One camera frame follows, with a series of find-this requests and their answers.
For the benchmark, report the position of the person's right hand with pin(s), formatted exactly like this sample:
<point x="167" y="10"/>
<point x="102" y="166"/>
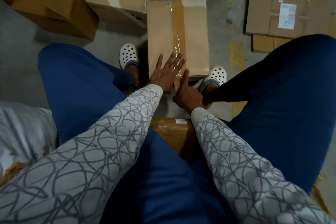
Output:
<point x="188" y="95"/>

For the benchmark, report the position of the person's left hand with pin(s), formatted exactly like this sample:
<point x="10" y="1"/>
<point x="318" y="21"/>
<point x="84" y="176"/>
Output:
<point x="165" y="74"/>

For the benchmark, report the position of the cardboard box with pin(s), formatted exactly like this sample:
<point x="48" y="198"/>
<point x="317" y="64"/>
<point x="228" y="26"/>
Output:
<point x="160" y="32"/>

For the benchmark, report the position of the brown cardboard sheet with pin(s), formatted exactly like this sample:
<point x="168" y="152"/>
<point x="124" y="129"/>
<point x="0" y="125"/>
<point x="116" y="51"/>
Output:
<point x="267" y="42"/>

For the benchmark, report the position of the person's right forearm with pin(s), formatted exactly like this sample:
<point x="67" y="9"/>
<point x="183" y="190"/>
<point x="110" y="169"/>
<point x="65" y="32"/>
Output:
<point x="246" y="174"/>

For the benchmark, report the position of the person's left forearm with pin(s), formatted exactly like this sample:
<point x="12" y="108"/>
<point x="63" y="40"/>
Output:
<point x="84" y="168"/>

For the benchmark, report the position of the person's right white clog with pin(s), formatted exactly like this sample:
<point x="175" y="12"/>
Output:
<point x="216" y="75"/>

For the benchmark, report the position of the person's white clog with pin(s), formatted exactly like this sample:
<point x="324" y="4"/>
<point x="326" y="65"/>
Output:
<point x="128" y="55"/>
<point x="216" y="75"/>

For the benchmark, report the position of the person's left white clog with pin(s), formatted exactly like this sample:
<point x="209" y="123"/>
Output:
<point x="128" y="55"/>

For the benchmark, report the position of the person's blue trousers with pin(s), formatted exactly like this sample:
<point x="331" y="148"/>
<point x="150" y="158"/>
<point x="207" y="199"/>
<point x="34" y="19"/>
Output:
<point x="283" y="105"/>

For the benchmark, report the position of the crumpled brown tape scraps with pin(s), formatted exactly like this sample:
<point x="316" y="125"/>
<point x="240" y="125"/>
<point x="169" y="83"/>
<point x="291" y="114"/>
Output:
<point x="323" y="195"/>

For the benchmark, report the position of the brown plastic-wrapped stool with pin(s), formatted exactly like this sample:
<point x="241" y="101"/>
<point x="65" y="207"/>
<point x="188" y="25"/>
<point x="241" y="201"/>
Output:
<point x="173" y="134"/>

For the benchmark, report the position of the white woven sack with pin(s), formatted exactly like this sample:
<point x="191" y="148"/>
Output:
<point x="23" y="132"/>

